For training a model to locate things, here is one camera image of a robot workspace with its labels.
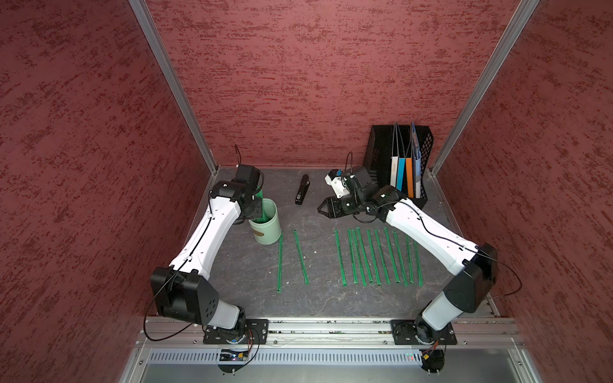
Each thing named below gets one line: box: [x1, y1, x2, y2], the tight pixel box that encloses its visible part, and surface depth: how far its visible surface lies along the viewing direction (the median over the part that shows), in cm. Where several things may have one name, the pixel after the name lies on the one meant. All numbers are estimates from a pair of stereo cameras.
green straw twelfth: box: [292, 229, 310, 286], surface depth 90 cm
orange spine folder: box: [405, 143, 415, 199], surface depth 92 cm
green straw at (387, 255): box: [383, 226, 391, 285], surface depth 92 cm
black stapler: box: [294, 173, 311, 206], surface depth 112 cm
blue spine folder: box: [395, 125, 407, 192], surface depth 89 cm
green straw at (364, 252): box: [355, 226, 374, 284], surface depth 94 cm
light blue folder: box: [411, 122, 422, 199], surface depth 92 cm
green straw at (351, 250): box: [347, 228, 359, 285], surface depth 92 cm
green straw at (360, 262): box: [351, 229, 368, 288], surface depth 92 cm
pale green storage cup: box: [248, 198, 282, 245], surface depth 83 cm
